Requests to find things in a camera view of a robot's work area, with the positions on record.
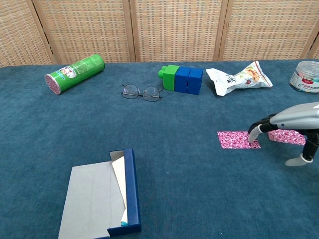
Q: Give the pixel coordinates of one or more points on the white paper sheet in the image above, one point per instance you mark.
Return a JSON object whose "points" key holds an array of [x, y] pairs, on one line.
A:
{"points": [[120, 179]]}

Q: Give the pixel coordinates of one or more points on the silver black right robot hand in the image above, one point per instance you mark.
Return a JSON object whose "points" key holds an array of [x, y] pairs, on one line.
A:
{"points": [[296, 117]]}

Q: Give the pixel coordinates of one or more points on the thin metal frame eyeglasses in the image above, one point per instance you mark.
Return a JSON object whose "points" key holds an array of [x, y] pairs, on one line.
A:
{"points": [[142, 92]]}

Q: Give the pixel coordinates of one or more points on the pink patterned card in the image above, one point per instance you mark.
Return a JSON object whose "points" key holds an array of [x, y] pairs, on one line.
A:
{"points": [[286, 136], [233, 140]]}

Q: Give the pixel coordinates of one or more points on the blue plastic building block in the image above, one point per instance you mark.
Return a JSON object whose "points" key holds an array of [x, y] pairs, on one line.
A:
{"points": [[195, 82], [181, 79]]}

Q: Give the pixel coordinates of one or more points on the green plastic building block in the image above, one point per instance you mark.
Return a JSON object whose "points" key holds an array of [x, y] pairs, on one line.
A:
{"points": [[170, 78]]}

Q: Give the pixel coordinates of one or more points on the open blue cardboard box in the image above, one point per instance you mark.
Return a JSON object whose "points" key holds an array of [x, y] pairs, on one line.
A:
{"points": [[92, 199]]}

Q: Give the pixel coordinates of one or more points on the clear plastic jar with clips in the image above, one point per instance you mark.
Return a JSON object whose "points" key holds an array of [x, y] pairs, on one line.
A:
{"points": [[305, 77]]}

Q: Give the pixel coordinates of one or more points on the small cyan object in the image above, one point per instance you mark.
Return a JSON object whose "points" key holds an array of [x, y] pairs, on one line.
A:
{"points": [[124, 223]]}

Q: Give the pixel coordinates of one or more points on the woven rattan screen panel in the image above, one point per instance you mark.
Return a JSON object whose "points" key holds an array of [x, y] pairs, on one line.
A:
{"points": [[316, 51], [266, 30], [174, 30], [15, 32], [87, 30]]}

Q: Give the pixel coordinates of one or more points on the white crinkled snack bag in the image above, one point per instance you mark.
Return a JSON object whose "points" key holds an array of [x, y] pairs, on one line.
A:
{"points": [[234, 81]]}

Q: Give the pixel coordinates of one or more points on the green cylindrical snack can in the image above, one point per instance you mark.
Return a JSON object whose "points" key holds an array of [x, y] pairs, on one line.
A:
{"points": [[77, 73]]}

